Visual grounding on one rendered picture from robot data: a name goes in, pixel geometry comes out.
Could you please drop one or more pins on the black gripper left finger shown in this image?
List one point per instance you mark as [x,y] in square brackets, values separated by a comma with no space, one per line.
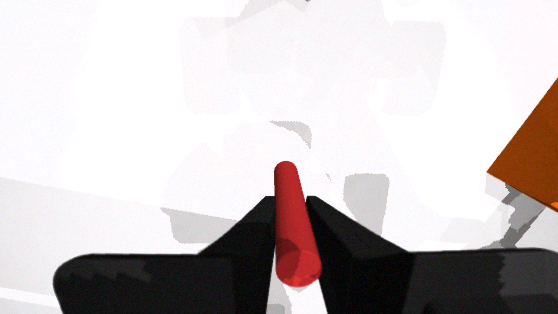
[230,276]

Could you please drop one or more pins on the red peg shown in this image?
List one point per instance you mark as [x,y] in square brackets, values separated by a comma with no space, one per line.
[298,263]

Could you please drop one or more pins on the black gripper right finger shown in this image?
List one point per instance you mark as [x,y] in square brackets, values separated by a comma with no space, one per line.
[364,273]

